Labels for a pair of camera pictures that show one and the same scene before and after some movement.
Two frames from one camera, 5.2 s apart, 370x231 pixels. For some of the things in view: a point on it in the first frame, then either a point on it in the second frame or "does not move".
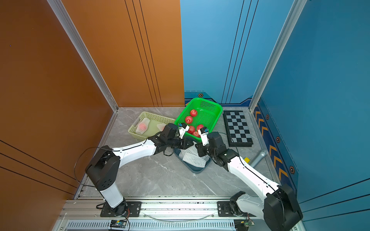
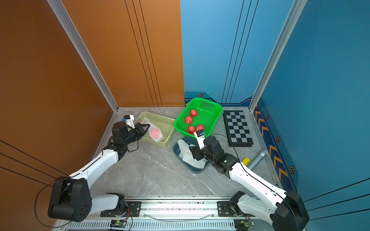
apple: (191, 129) does not move
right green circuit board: (241, 224) does not move
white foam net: (194, 160) does not move
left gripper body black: (183, 143) -> (134, 135)
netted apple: (161, 126) -> (155, 133)
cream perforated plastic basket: (152, 129) does not move
